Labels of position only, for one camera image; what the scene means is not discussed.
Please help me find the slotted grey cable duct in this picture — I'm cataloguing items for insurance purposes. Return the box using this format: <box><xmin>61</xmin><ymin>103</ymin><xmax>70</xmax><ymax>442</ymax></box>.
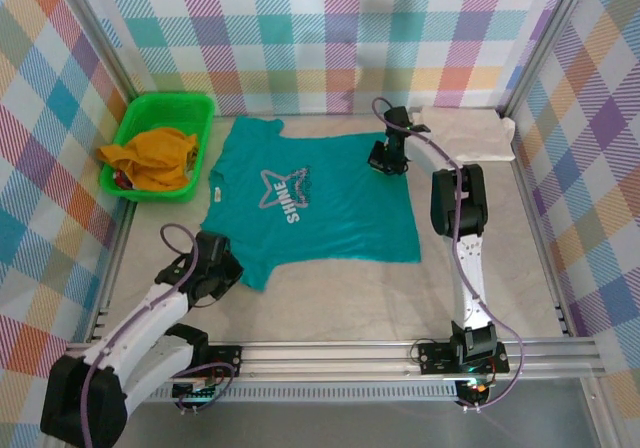
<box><xmin>149</xmin><ymin>386</ymin><xmax>461</xmax><ymax>402</ymax></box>

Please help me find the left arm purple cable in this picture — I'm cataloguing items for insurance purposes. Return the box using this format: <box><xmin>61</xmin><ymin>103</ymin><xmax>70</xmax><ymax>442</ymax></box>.
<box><xmin>79</xmin><ymin>223</ymin><xmax>236</xmax><ymax>448</ymax></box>

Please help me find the white folded t-shirt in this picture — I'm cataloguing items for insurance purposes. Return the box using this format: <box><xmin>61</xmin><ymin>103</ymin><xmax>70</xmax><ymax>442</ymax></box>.
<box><xmin>412</xmin><ymin>106</ymin><xmax>516</xmax><ymax>164</ymax></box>

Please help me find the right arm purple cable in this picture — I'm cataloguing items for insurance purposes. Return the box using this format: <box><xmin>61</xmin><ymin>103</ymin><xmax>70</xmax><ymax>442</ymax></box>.
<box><xmin>372</xmin><ymin>96</ymin><xmax>525</xmax><ymax>413</ymax></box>

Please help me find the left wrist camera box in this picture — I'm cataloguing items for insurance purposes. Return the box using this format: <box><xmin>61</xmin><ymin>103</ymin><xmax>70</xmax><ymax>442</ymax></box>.
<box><xmin>194</xmin><ymin>232</ymin><xmax>231</xmax><ymax>267</ymax></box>

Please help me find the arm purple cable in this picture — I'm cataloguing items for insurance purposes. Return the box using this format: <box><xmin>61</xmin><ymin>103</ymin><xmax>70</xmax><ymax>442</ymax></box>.
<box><xmin>372</xmin><ymin>96</ymin><xmax>525</xmax><ymax>413</ymax></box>
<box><xmin>79</xmin><ymin>223</ymin><xmax>236</xmax><ymax>448</ymax></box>

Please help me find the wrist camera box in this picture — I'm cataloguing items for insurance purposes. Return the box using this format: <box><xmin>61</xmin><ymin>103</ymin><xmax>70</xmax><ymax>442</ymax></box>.
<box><xmin>382</xmin><ymin>107</ymin><xmax>410</xmax><ymax>128</ymax></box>
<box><xmin>194</xmin><ymin>232</ymin><xmax>231</xmax><ymax>267</ymax></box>

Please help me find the aluminium frame post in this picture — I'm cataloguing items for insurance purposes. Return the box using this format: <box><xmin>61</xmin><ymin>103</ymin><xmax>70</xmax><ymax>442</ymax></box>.
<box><xmin>55</xmin><ymin>0</ymin><xmax>142</xmax><ymax>100</ymax></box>
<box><xmin>499</xmin><ymin>0</ymin><xmax>599</xmax><ymax>117</ymax></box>

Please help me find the teal printed t-shirt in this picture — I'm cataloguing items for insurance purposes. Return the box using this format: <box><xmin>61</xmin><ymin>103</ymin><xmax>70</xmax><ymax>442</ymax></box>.
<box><xmin>199</xmin><ymin>115</ymin><xmax>424</xmax><ymax>293</ymax></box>

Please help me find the mustard yellow t-shirt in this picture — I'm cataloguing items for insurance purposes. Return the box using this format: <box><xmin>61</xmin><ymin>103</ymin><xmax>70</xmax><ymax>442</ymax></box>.
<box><xmin>96</xmin><ymin>127</ymin><xmax>200</xmax><ymax>192</ymax></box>

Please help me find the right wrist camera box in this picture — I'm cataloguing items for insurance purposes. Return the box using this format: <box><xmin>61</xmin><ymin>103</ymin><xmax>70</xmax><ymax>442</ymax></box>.
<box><xmin>382</xmin><ymin>107</ymin><xmax>410</xmax><ymax>128</ymax></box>

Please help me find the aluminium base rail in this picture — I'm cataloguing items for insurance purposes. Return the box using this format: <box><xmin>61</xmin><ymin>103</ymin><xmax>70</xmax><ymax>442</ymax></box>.
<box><xmin>62</xmin><ymin>340</ymin><xmax>607</xmax><ymax>382</ymax></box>

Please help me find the green plastic basket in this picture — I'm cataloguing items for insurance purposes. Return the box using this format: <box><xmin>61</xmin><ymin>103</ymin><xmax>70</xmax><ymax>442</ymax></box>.
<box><xmin>99</xmin><ymin>92</ymin><xmax>217</xmax><ymax>203</ymax></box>

